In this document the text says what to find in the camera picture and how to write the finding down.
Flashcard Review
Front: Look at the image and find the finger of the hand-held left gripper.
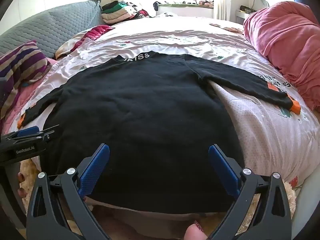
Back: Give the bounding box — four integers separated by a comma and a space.
17, 126, 40, 137
5, 124, 60, 143

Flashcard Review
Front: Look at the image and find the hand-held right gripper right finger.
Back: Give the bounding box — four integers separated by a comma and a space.
208, 144, 293, 240

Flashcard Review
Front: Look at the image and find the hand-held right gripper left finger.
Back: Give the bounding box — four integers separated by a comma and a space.
26, 143, 112, 240

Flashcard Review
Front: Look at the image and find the black sweater with orange cuffs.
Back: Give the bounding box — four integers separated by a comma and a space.
17, 51, 302, 213

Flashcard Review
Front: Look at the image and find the pile of folded clothes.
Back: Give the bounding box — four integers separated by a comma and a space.
101, 0, 153, 25

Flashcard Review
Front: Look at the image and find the person's left hand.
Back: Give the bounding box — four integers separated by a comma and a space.
16, 171, 27, 198

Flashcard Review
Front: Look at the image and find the beige fluffy rug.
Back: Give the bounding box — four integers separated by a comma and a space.
20, 159, 298, 240

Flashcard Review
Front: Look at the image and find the pale pink printed quilt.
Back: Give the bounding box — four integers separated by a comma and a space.
15, 17, 318, 230

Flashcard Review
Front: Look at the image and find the purple striped pillow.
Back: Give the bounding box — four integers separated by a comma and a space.
0, 40, 50, 120

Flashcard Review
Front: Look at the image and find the grey quilted headboard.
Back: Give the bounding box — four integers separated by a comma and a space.
0, 0, 105, 60

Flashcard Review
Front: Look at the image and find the red floral cloth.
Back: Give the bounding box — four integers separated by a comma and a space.
55, 25, 114, 58

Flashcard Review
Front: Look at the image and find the pink duvet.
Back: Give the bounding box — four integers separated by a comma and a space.
243, 1, 320, 110

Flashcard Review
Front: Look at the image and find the small pink garment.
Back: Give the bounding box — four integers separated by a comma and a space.
209, 23, 243, 34

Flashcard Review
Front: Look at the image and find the white desk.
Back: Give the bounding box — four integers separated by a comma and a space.
236, 5, 252, 25

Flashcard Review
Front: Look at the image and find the white curtain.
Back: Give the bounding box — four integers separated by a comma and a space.
214, 0, 237, 22

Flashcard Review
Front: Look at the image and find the white desk lamp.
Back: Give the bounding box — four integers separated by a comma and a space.
251, 0, 270, 12

